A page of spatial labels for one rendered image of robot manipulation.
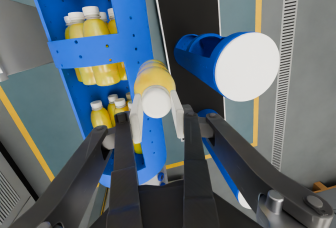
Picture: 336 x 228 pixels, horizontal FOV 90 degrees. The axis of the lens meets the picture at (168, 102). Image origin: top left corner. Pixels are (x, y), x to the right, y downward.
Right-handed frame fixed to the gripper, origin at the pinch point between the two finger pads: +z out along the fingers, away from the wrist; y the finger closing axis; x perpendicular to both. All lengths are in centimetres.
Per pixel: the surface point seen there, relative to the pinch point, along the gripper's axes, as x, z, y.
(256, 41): 4, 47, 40
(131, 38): 8.6, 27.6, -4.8
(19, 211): -142, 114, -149
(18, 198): -130, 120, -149
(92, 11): 15.4, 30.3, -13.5
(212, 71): -6, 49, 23
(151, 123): -16.6, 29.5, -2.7
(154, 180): -67, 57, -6
